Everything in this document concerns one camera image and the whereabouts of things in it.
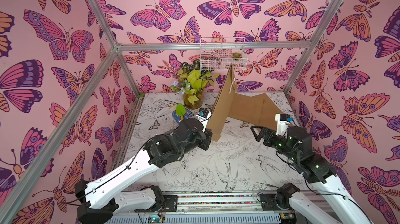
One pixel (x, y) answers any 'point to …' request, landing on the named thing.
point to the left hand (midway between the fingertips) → (212, 130)
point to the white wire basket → (218, 53)
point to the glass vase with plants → (191, 83)
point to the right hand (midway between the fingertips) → (257, 127)
